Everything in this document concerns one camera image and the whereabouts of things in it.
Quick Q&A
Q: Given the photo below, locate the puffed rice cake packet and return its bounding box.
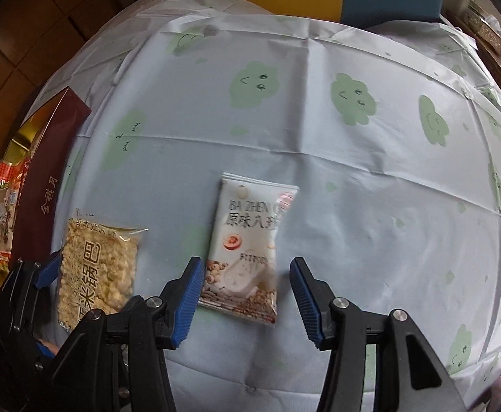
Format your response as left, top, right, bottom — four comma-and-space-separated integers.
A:
57, 218, 147, 331

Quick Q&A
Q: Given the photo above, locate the white pastry snack packet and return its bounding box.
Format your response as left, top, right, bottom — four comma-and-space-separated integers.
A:
199, 173, 299, 324

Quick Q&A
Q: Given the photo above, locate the red dragon candy bag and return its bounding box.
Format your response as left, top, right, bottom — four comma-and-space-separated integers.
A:
0, 158, 30, 268

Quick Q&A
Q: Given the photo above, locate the gold tin box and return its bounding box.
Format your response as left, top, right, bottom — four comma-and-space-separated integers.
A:
0, 88, 90, 273

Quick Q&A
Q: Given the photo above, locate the white cloud-print tablecloth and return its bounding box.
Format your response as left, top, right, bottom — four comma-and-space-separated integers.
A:
34, 0, 501, 411

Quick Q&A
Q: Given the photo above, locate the wooden side shelf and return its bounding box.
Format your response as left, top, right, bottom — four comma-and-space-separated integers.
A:
443, 0, 501, 88

